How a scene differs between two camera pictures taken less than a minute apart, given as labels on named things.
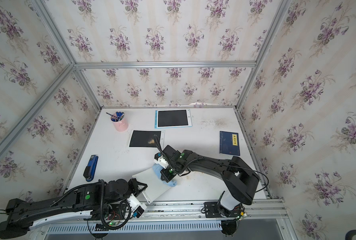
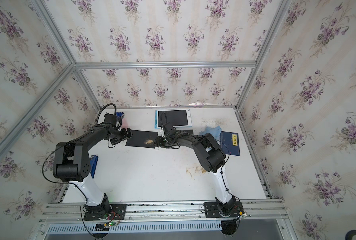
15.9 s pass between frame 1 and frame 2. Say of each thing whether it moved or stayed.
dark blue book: stayed
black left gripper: moved
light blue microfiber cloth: moved
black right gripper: moved
